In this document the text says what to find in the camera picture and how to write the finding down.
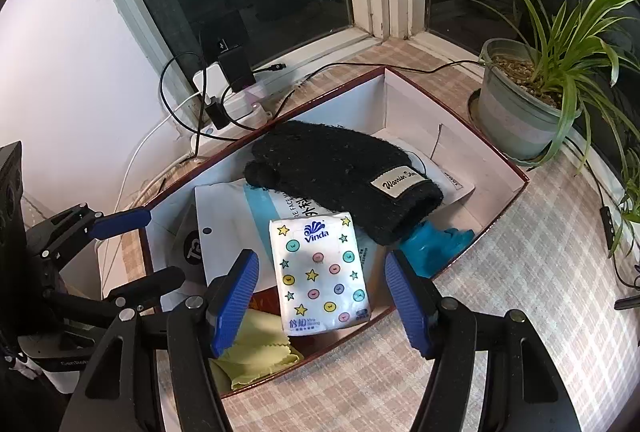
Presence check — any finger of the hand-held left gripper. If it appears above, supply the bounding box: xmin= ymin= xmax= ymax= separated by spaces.
xmin=45 ymin=266 xmax=187 ymax=313
xmin=47 ymin=205 xmax=152 ymax=243

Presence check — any blue collapsible cup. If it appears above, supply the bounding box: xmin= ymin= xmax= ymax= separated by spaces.
xmin=397 ymin=219 xmax=475 ymax=278

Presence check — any small black plug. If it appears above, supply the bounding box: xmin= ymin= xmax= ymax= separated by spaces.
xmin=204 ymin=96 xmax=228 ymax=129

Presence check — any face mask packet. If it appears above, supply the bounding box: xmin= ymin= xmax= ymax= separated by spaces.
xmin=194 ymin=137 xmax=478 ymax=285

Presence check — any potted spider plant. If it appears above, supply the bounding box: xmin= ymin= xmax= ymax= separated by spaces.
xmin=452 ymin=0 xmax=640 ymax=170

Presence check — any small spider plant offshoot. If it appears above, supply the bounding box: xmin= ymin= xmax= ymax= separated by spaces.
xmin=607 ymin=147 xmax=640 ymax=258

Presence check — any black charger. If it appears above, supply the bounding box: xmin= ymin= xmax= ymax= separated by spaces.
xmin=216 ymin=45 xmax=257 ymax=92

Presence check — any brown cardboard box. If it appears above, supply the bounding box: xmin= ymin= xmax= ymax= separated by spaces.
xmin=137 ymin=65 xmax=531 ymax=400

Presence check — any checkered tablecloth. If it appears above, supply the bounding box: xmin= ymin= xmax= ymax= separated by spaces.
xmin=20 ymin=37 xmax=640 ymax=432

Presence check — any black power cable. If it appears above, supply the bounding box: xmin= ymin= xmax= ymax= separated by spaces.
xmin=280 ymin=57 xmax=483 ymax=88

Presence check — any grey packet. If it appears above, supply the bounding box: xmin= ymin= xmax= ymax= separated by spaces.
xmin=167 ymin=205 xmax=208 ymax=285

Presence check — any white power adapter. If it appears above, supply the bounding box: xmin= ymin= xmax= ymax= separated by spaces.
xmin=192 ymin=64 xmax=236 ymax=97

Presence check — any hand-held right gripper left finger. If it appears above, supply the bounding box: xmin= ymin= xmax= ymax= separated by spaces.
xmin=60 ymin=248 xmax=261 ymax=432

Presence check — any yellow-green cloth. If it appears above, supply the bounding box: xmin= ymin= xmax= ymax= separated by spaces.
xmin=209 ymin=309 xmax=306 ymax=390

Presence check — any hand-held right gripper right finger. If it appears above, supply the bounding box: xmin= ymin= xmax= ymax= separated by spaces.
xmin=384 ymin=249 xmax=583 ymax=432

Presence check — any star print tissue pack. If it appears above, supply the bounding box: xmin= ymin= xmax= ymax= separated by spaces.
xmin=268 ymin=211 xmax=371 ymax=338

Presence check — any black ring light cable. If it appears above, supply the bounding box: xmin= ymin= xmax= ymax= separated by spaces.
xmin=565 ymin=137 xmax=640 ymax=313

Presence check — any looped black cable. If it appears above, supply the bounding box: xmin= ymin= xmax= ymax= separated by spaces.
xmin=159 ymin=51 xmax=221 ymax=133

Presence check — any black knitted glove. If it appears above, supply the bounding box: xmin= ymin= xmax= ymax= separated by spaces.
xmin=243 ymin=119 xmax=445 ymax=246

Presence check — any white power strip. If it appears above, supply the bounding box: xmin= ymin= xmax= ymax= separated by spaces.
xmin=189 ymin=82 xmax=275 ymax=163

